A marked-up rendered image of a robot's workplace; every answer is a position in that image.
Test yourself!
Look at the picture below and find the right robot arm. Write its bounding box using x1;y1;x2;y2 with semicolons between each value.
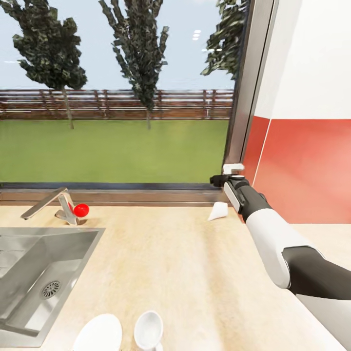
210;163;351;351

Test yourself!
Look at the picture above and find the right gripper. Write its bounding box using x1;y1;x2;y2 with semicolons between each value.
210;175;229;187

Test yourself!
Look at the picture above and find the coffee cup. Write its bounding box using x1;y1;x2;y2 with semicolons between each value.
134;311;164;351

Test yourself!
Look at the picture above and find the paper coffee filter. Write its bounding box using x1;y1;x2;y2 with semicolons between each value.
208;202;228;221

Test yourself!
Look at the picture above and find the saucer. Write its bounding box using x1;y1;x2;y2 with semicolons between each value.
72;313;122;351

